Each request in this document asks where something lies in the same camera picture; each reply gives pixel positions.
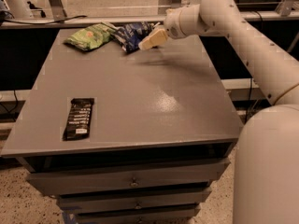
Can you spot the grey metal rail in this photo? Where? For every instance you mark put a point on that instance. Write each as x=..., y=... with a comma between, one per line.
x=81, y=21

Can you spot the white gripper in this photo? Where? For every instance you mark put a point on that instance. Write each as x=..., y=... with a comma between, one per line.
x=172, y=24

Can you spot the top grey drawer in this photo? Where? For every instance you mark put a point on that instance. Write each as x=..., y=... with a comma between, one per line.
x=128, y=177

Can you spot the middle grey drawer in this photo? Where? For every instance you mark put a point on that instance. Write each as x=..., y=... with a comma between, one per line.
x=133, y=200

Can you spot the grey drawer cabinet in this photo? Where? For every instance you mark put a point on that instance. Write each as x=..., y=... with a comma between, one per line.
x=161, y=105

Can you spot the black snack bar wrapper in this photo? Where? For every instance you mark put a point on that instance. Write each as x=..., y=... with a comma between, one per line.
x=79, y=119

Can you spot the blue chip bag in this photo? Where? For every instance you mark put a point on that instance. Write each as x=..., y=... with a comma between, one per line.
x=131, y=34

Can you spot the green jalapeno chip bag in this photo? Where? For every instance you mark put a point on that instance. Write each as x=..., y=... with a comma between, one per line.
x=91, y=37

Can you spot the grey drawer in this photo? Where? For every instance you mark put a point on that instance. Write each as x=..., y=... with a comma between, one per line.
x=139, y=216
x=128, y=177
x=133, y=200

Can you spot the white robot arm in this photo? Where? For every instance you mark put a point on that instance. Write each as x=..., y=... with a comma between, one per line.
x=266, y=186

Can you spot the bottom grey drawer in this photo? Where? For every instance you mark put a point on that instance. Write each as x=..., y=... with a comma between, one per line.
x=139, y=216

